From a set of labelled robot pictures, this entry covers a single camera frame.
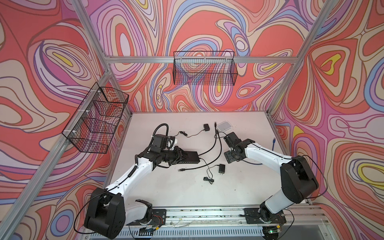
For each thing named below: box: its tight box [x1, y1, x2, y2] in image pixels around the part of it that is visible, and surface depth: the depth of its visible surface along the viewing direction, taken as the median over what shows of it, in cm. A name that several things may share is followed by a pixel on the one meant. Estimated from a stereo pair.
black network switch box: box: [177, 151, 200, 164], surface depth 79 cm
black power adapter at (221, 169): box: [218, 164, 226, 175], surface depth 90 cm
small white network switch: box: [216, 120, 233, 137], surface depth 110 cm
